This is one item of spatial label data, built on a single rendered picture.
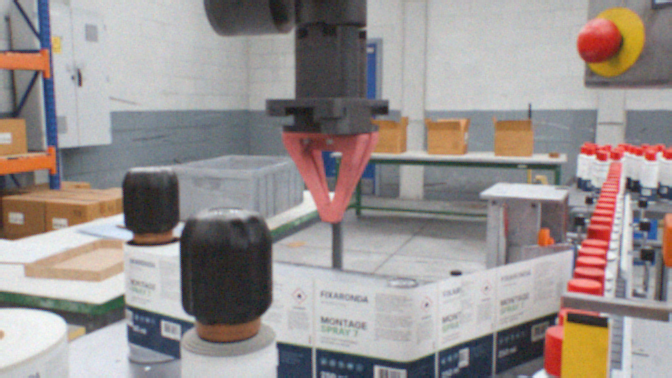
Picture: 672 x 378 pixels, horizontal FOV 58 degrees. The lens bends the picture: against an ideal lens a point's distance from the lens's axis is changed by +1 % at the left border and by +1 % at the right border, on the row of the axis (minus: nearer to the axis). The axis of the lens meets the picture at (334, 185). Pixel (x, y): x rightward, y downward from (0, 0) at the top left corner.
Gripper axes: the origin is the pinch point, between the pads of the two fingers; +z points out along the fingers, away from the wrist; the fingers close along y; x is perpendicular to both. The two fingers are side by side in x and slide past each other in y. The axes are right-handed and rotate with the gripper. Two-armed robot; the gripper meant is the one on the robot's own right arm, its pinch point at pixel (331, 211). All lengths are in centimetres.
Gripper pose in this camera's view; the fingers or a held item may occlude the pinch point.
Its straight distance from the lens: 49.1
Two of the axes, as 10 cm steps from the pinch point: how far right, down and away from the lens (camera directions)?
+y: -4.3, 1.2, -9.0
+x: 9.0, 0.6, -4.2
